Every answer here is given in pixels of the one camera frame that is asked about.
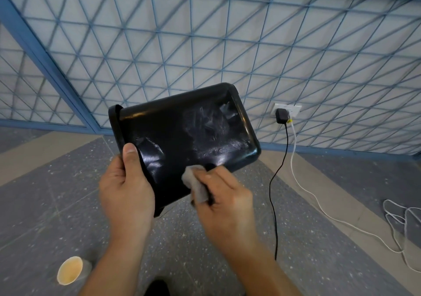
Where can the person's left hand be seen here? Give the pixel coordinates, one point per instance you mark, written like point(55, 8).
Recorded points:
point(126, 193)

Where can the person's right hand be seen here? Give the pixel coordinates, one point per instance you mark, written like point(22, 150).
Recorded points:
point(227, 207)

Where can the person's right fingers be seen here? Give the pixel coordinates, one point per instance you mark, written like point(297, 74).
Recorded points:
point(205, 190)

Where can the person's left thumb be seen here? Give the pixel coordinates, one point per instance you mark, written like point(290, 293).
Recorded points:
point(131, 160)

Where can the grey sanding cloth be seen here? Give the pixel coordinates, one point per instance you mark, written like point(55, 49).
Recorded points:
point(196, 184)

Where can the black plastic seat panel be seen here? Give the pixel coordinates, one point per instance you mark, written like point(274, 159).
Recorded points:
point(184, 137)

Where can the person's right forearm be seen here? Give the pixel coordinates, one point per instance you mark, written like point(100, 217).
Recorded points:
point(259, 269)

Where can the person's left forearm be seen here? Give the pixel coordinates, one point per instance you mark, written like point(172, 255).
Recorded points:
point(113, 266)

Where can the black power adapter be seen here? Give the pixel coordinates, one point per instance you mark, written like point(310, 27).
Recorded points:
point(283, 116)

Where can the person's black shoe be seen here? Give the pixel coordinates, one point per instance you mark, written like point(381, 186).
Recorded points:
point(158, 288)

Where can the paper cup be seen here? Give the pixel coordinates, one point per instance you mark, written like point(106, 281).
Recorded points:
point(73, 270)

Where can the blue metal grille partition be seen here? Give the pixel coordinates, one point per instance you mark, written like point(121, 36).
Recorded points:
point(210, 52)

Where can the white wall socket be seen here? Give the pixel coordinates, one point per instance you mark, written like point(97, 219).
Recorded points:
point(286, 109)

